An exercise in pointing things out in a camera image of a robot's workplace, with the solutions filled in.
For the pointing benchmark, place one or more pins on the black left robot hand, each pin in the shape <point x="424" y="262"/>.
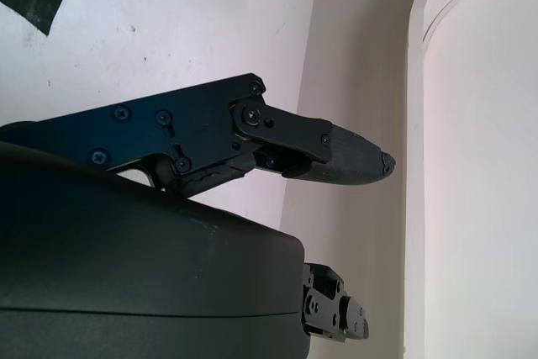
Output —
<point x="126" y="275"/>

